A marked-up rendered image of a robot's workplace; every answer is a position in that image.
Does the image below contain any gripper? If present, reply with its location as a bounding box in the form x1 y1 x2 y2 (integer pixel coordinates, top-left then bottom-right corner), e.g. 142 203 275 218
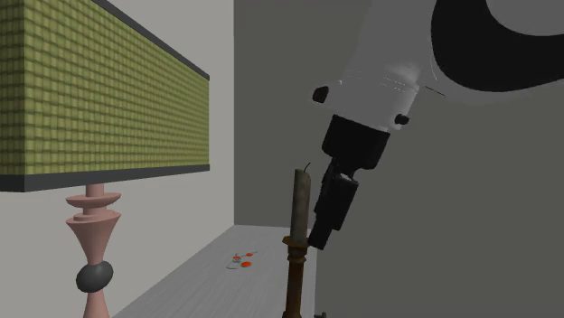
307 114 391 251

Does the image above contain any grey candle brown candlestick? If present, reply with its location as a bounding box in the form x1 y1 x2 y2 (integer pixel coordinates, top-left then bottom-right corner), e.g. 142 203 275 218
281 162 313 318

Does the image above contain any small white orange object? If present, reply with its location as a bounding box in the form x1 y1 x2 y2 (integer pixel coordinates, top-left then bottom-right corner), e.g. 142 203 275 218
226 250 259 271

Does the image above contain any green shade pink lamp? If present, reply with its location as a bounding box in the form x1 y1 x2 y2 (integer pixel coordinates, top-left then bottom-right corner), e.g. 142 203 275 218
0 0 211 318

